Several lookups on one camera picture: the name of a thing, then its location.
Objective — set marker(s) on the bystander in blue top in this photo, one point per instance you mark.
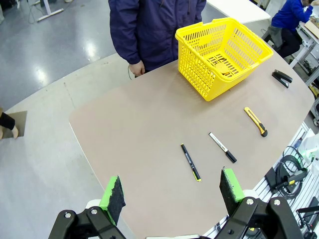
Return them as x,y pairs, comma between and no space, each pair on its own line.
289,15

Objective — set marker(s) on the white marker black cap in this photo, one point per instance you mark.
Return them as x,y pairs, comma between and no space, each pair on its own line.
221,147

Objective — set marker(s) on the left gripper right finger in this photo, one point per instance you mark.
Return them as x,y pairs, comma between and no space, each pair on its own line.
229,191

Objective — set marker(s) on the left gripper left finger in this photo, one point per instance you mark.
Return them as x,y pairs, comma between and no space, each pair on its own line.
114,199

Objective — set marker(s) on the black stapler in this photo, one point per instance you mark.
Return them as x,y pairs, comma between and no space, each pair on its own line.
281,77

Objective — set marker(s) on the large white table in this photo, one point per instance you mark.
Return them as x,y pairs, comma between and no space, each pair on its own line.
239,10

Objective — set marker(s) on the person's right forearm purple sleeve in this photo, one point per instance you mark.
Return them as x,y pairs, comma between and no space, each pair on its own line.
124,42

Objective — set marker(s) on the black power adapter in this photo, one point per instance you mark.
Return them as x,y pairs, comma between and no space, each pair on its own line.
270,178

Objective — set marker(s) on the black pen yellow tip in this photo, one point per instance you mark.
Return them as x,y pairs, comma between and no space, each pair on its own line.
190,161

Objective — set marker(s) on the black handheld scanner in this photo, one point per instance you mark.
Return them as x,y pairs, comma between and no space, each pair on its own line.
296,175

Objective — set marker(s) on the person in purple jacket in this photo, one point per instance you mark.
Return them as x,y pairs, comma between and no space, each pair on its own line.
162,30

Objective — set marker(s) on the person's right hand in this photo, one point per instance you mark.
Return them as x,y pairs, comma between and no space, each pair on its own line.
136,69

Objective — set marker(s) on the yellow black utility knife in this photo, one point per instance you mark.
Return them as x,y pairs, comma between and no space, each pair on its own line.
255,120

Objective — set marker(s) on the white desk metal frame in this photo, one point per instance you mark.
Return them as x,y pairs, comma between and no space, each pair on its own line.
307,42

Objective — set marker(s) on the black tripod stand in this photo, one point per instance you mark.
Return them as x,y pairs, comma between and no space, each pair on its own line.
309,219

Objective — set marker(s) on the white desk leg frame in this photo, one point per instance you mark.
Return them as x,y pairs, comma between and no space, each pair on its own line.
49,12

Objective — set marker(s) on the yellow plastic shopping basket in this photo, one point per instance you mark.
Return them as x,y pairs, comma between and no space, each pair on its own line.
219,89

